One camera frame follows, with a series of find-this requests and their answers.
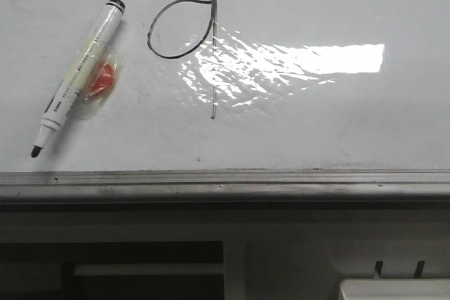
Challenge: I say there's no red tab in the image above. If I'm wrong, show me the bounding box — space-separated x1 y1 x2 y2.
82 51 123 105

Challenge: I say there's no white whiteboard marker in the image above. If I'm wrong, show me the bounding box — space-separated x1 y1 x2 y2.
31 0 126 158

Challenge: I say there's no white horizontal bar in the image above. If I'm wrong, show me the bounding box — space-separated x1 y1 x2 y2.
73 263 224 276

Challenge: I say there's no white box corner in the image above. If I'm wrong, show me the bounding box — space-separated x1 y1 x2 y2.
337 279 449 299

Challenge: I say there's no aluminium whiteboard frame rail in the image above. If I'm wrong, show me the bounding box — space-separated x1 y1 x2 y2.
1 169 449 211

